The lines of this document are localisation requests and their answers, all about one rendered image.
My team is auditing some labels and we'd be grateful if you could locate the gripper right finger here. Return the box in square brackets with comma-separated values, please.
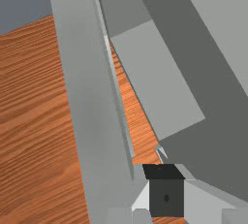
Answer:
[165, 163, 248, 224]

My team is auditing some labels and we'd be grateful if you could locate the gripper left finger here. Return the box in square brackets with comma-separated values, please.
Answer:
[130, 164, 168, 224]

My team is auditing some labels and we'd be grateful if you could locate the grey microwave door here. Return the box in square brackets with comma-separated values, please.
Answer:
[46, 0, 150, 224]

